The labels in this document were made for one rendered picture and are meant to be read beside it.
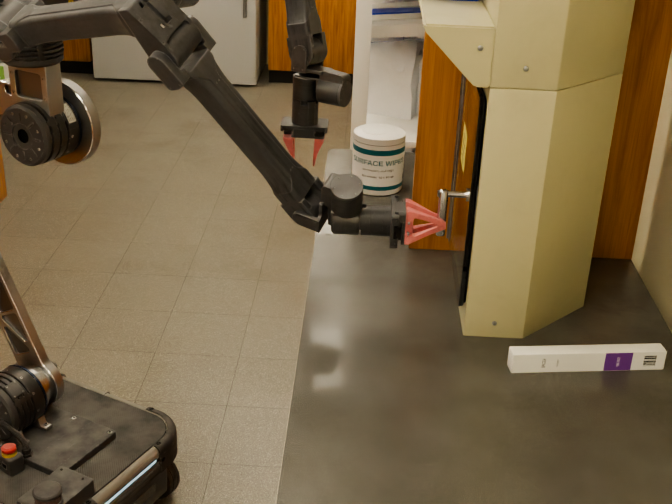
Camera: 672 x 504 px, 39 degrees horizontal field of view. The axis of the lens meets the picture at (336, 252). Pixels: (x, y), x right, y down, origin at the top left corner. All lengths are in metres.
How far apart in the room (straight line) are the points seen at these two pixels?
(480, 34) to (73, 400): 1.75
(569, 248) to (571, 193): 0.12
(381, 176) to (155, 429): 0.95
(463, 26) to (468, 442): 0.66
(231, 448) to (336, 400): 1.47
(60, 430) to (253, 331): 1.13
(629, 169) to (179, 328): 2.06
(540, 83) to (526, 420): 0.55
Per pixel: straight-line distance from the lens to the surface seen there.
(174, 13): 1.59
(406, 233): 1.69
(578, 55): 1.63
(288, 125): 2.06
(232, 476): 2.91
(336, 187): 1.64
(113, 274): 4.07
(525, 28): 1.57
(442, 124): 1.99
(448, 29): 1.56
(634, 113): 2.05
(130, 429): 2.71
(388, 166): 2.34
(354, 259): 2.03
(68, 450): 2.63
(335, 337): 1.74
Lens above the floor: 1.83
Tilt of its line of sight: 26 degrees down
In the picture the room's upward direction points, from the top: 2 degrees clockwise
